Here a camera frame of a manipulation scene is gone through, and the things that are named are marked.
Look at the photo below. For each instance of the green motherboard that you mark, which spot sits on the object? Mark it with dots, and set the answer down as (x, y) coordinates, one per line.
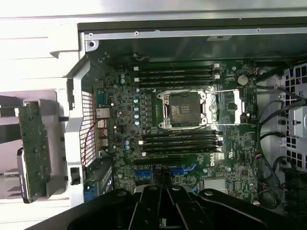
(239, 143)

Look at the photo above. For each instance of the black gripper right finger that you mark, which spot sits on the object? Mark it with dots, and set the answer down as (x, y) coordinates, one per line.
(182, 210)

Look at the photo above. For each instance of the grey parts rack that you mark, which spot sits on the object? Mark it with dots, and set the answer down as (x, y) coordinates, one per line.
(56, 115)

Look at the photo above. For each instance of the perforated metal drive cage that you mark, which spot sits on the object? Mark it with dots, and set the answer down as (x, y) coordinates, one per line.
(297, 124)

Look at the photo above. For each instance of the open black PC case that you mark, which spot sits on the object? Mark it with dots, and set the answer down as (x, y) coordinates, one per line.
(76, 107)

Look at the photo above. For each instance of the long blue expansion slot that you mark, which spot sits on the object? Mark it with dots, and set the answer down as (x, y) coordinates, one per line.
(142, 174)

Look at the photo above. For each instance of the CPU socket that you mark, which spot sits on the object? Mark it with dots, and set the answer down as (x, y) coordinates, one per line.
(182, 110)

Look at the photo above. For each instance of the silver socket cover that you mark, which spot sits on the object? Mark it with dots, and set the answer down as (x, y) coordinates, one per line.
(212, 110)

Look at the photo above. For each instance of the silver coin battery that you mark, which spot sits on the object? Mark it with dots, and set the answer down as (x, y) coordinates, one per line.
(242, 79)

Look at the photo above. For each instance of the black expansion slot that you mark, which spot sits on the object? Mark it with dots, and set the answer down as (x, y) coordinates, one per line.
(158, 160)

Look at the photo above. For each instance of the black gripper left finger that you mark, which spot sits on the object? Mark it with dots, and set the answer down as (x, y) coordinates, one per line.
(148, 210)

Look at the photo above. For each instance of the silver chipset heat sink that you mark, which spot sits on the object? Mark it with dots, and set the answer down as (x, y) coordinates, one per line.
(214, 184)

